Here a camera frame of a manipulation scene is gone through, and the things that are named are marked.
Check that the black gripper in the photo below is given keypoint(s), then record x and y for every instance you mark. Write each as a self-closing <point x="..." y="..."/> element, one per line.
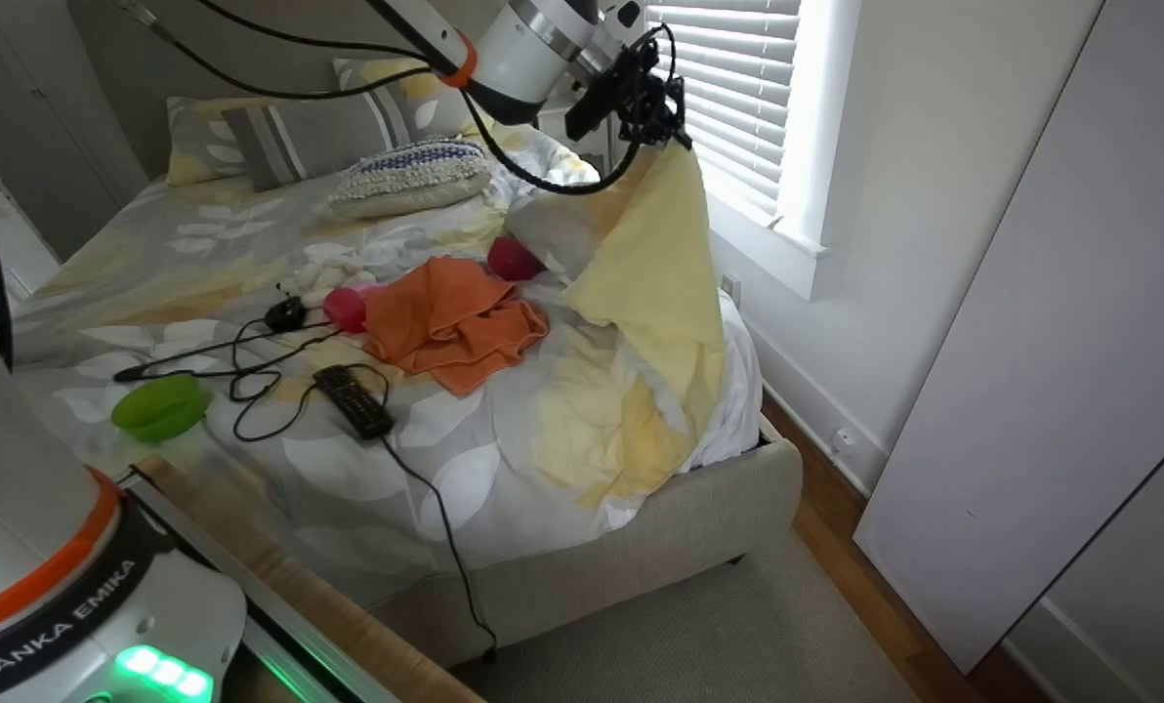
<point x="648" y="101"/>

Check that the yellow and grey blanket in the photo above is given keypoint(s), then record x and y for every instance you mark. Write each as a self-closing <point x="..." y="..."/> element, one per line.
<point x="504" y="385"/>

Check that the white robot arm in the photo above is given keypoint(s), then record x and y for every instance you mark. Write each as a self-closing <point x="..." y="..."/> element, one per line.
<point x="99" y="601"/>

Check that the white window blinds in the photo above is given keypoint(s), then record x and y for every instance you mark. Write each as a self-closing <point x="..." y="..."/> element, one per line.
<point x="737" y="61"/>

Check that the red pink object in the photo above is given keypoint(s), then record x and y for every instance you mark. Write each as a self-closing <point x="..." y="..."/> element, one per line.
<point x="512" y="260"/>

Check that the orange cloth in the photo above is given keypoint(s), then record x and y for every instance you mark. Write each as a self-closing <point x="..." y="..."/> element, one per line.
<point x="452" y="320"/>

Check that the blue patterned knit pillow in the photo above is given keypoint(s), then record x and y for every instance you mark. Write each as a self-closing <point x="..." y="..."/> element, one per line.
<point x="407" y="178"/>

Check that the pink ball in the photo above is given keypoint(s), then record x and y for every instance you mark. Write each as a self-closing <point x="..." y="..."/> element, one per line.
<point x="344" y="311"/>

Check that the grey striped pillow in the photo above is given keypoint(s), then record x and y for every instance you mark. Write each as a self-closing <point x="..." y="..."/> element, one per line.
<point x="286" y="143"/>

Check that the yellow grey floral pillow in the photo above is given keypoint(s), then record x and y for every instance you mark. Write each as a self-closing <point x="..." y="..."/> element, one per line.
<point x="205" y="146"/>

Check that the grey upholstered headboard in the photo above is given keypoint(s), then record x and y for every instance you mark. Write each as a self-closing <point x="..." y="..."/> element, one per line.
<point x="140" y="73"/>

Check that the green plastic bowl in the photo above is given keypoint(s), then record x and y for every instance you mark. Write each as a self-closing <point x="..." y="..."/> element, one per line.
<point x="163" y="406"/>

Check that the beige upholstered bed frame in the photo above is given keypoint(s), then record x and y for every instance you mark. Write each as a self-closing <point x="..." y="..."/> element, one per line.
<point x="694" y="523"/>

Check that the black power adapter with cable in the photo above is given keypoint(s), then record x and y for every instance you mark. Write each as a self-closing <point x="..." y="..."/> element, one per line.
<point x="344" y="492"/>

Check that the black small device with cable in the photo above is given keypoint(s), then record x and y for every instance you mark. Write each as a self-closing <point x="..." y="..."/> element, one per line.
<point x="290" y="312"/>

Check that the white board leaning on wall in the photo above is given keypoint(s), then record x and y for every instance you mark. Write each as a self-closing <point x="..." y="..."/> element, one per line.
<point x="1046" y="402"/>

